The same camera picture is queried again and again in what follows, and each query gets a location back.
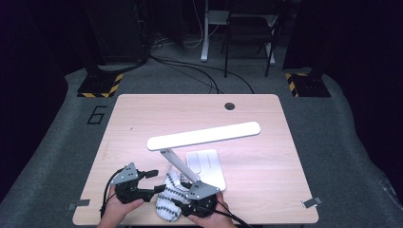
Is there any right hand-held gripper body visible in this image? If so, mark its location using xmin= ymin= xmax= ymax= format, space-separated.
xmin=183 ymin=180 xmax=221 ymax=218

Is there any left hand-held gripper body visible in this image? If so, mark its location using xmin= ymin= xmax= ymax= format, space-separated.
xmin=110 ymin=162 xmax=153 ymax=204

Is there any white cloth with dark pattern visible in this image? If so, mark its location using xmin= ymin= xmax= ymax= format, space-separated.
xmin=155 ymin=164 xmax=193 ymax=222

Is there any white desk lamp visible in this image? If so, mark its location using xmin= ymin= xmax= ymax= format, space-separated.
xmin=146 ymin=121 xmax=261 ymax=192

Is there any person's right hand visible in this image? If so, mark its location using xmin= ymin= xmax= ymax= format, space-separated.
xmin=188 ymin=192 xmax=234 ymax=228

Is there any person's left hand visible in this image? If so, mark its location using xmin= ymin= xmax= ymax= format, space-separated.
xmin=101 ymin=184 xmax=145 ymax=222

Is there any grey tape piece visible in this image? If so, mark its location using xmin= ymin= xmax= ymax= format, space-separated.
xmin=302 ymin=197 xmax=323 ymax=209
xmin=67 ymin=199 xmax=91 ymax=211

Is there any black stand with striped base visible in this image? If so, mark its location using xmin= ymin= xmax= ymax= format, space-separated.
xmin=284 ymin=0 xmax=332 ymax=98
xmin=76 ymin=0 xmax=125 ymax=99

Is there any dark cabinet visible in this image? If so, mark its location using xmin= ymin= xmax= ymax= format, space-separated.
xmin=82 ymin=0 xmax=150 ymax=66

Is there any dark curtain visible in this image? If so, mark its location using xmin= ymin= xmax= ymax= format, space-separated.
xmin=0 ymin=0 xmax=86 ymax=203
xmin=283 ymin=0 xmax=403 ymax=194

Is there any black chair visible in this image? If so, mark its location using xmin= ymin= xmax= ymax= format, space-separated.
xmin=221 ymin=0 xmax=284 ymax=79

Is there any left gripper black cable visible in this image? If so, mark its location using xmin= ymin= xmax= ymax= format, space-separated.
xmin=99 ymin=167 xmax=126 ymax=219

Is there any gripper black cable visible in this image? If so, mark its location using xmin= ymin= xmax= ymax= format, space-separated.
xmin=99 ymin=167 xmax=126 ymax=219
xmin=215 ymin=199 xmax=255 ymax=228

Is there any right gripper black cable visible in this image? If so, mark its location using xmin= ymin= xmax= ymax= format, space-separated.
xmin=215 ymin=199 xmax=255 ymax=228

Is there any black floor cable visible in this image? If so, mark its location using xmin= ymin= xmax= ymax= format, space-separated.
xmin=148 ymin=56 xmax=224 ymax=95
xmin=148 ymin=55 xmax=255 ymax=95

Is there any white floor cable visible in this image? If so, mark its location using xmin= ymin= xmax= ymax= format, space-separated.
xmin=182 ymin=0 xmax=222 ymax=50

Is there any white desk frame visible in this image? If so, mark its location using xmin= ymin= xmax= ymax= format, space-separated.
xmin=200 ymin=0 xmax=277 ymax=67

